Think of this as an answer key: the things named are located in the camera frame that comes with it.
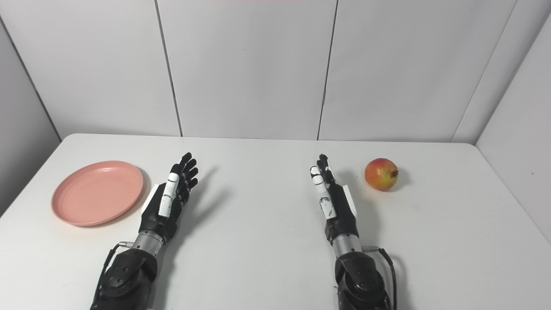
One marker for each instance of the red yellow pomegranate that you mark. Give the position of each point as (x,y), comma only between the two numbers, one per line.
(379,174)

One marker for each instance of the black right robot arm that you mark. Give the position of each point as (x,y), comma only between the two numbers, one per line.
(359,280)

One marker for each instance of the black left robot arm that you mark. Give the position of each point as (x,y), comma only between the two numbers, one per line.
(125,275)

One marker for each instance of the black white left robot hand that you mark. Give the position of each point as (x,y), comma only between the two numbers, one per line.
(155,219)

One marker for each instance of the pink round plate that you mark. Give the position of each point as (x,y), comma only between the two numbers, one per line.
(97,193)

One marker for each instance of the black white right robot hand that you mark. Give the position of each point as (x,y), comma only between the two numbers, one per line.
(342,215)

